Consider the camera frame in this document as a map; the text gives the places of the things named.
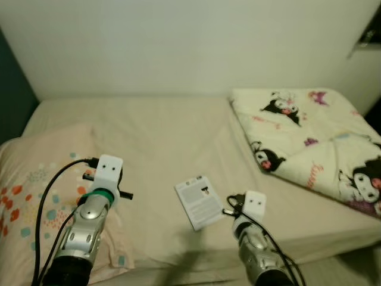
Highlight cream cartoon print quilt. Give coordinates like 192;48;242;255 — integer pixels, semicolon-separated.
229;88;381;218

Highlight white printed paperback book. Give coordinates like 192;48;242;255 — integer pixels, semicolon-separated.
174;175;226;232

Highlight bed with beige sheet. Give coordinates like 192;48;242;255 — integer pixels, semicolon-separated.
0;95;381;284

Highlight pink pillow with orange dots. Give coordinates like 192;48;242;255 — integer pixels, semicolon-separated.
0;124;135;286

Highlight black cabinet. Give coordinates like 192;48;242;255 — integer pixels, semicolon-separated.
364;98;381;135

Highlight dark window blind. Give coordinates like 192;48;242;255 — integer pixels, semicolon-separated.
348;6;381;60

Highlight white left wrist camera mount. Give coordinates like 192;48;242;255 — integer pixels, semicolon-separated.
92;154;124;206

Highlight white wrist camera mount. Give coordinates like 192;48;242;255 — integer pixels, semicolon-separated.
92;154;124;206
241;191;267;221

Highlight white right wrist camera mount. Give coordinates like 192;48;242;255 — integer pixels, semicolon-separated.
241;191;267;221

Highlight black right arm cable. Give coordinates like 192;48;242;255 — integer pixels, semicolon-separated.
228;194;307;286

